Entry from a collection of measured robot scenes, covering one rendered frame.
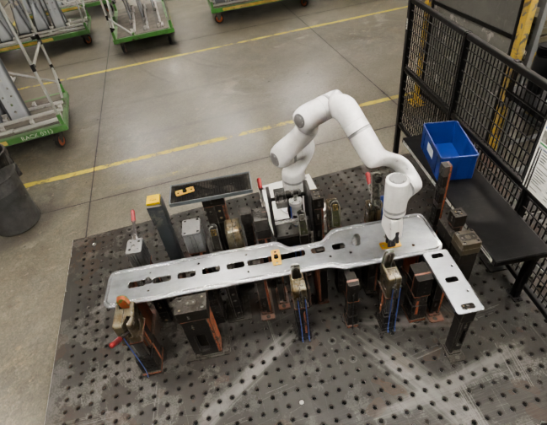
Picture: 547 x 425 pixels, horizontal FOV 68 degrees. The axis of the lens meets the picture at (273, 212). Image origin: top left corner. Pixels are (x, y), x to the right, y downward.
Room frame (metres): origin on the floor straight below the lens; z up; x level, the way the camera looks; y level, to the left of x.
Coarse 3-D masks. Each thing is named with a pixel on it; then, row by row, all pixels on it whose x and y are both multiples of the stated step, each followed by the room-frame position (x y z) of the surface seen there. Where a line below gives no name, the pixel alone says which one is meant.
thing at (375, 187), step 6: (372, 174) 1.29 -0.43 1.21; (378, 174) 1.29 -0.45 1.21; (372, 180) 1.28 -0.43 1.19; (378, 180) 1.26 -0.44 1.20; (372, 186) 1.28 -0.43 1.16; (378, 186) 1.28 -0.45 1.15; (372, 192) 1.28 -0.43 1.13; (378, 192) 1.27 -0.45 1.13; (372, 198) 1.27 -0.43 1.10; (378, 198) 1.27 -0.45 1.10; (372, 204) 1.27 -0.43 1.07; (378, 204) 1.26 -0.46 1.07
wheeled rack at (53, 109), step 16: (32, 64) 4.18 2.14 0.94; (48, 80) 5.00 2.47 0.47; (48, 96) 4.17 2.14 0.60; (64, 96) 4.92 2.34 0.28; (16, 112) 4.58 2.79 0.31; (32, 112) 4.58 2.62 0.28; (48, 112) 4.45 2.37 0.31; (64, 112) 4.46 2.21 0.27; (0, 128) 4.15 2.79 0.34; (16, 128) 4.21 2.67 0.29; (32, 128) 4.17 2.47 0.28; (48, 128) 4.12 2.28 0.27; (64, 128) 4.15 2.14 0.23; (64, 144) 4.19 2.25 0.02
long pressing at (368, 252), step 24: (408, 216) 1.23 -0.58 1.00; (336, 240) 1.16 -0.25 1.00; (384, 240) 1.11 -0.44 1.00; (408, 240) 1.10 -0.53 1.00; (432, 240) 1.08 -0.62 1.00; (168, 264) 1.17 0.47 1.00; (192, 264) 1.15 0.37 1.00; (216, 264) 1.13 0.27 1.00; (264, 264) 1.09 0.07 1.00; (288, 264) 1.07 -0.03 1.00; (312, 264) 1.05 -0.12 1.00; (336, 264) 1.03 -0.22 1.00; (360, 264) 1.01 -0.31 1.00; (120, 288) 1.08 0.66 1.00; (144, 288) 1.06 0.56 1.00; (168, 288) 1.04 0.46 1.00; (192, 288) 1.02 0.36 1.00; (216, 288) 1.01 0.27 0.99
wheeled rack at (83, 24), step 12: (60, 0) 8.52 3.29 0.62; (84, 12) 8.42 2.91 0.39; (72, 24) 7.99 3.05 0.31; (84, 24) 7.71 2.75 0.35; (24, 36) 7.80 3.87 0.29; (48, 36) 7.63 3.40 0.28; (60, 36) 7.60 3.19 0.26; (72, 36) 7.64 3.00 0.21; (84, 36) 7.76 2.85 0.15; (0, 48) 7.39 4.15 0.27; (12, 48) 7.42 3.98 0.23
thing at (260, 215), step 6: (252, 210) 1.34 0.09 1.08; (258, 210) 1.34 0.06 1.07; (264, 210) 1.33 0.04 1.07; (252, 216) 1.31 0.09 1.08; (258, 216) 1.30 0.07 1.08; (264, 216) 1.29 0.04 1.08; (258, 222) 1.27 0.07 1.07; (264, 222) 1.27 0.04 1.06; (258, 228) 1.27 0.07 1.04; (264, 228) 1.27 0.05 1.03; (258, 234) 1.27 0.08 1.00; (264, 234) 1.27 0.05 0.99; (270, 234) 1.27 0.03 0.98; (258, 240) 1.28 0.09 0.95; (264, 240) 1.28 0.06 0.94; (270, 240) 1.28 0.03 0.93; (264, 258) 1.27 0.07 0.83; (270, 258) 1.27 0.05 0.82
